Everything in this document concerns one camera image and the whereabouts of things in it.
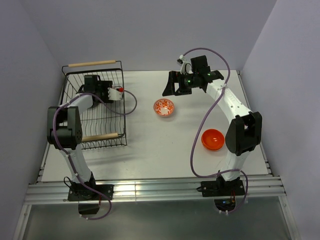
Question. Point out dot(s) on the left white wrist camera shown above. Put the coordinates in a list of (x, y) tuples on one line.
[(115, 94)]

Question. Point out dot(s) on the orange white patterned bowl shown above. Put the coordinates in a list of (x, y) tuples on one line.
[(163, 107)]

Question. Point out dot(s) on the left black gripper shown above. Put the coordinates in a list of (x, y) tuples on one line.
[(105, 84)]

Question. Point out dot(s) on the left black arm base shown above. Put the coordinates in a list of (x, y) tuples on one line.
[(85, 197)]

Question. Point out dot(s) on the near wooden rack handle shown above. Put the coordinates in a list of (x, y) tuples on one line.
[(100, 137)]

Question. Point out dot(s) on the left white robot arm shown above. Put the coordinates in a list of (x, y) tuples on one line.
[(64, 132)]

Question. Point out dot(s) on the plain orange bowl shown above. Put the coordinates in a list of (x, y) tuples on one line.
[(212, 139)]

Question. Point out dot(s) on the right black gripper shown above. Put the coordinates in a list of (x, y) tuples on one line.
[(176, 77)]

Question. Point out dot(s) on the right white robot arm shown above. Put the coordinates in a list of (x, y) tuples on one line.
[(245, 127)]

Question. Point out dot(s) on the far wooden rack handle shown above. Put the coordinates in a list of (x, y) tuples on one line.
[(93, 63)]

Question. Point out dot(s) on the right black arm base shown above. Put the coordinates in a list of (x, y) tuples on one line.
[(221, 188)]

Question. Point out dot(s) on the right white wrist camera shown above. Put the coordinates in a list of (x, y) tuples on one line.
[(185, 65)]

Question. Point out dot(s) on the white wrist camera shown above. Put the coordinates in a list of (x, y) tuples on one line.
[(115, 94), (185, 65)]

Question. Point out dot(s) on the black wire dish rack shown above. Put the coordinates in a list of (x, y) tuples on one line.
[(100, 118)]

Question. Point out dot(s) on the wooden rack handle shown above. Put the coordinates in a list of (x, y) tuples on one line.
[(100, 137), (93, 63)]

